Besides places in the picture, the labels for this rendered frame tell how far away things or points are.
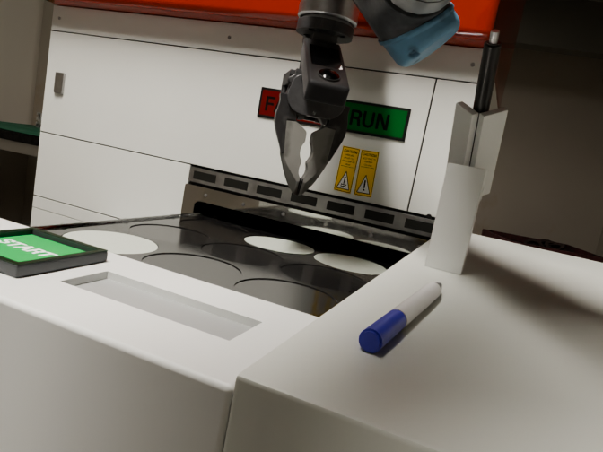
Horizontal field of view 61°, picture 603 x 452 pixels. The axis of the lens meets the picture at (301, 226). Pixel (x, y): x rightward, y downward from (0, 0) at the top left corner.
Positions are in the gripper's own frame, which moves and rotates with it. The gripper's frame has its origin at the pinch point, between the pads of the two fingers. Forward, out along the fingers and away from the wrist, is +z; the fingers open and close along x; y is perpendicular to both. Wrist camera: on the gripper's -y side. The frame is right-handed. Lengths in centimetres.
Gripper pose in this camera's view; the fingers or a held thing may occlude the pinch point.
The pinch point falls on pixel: (299, 185)
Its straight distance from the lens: 64.5
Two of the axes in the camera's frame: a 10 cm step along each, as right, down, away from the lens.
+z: -1.8, 9.7, 1.5
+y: -1.8, -1.8, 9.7
